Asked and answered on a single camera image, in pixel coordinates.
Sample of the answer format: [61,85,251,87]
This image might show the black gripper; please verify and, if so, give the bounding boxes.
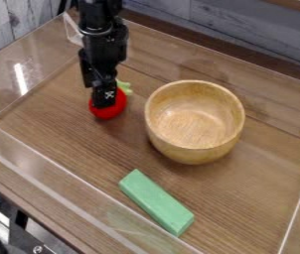
[77,21,128,108]

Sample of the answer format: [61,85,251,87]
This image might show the red plush strawberry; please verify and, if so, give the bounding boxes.
[88,80,132,120]

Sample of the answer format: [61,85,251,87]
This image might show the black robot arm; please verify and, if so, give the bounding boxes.
[77,0,128,108]

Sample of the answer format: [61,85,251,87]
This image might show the wooden bowl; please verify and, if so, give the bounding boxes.
[144,80,245,165]

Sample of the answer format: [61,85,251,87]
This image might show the clear acrylic front barrier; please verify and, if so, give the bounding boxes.
[0,129,203,254]

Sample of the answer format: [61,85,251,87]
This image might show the green rectangular block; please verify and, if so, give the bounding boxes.
[118,169,195,237]

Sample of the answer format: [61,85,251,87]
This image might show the clear acrylic corner bracket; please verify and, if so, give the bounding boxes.
[63,13,81,47]

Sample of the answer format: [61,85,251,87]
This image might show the black table leg bracket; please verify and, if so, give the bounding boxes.
[8,209,56,254]

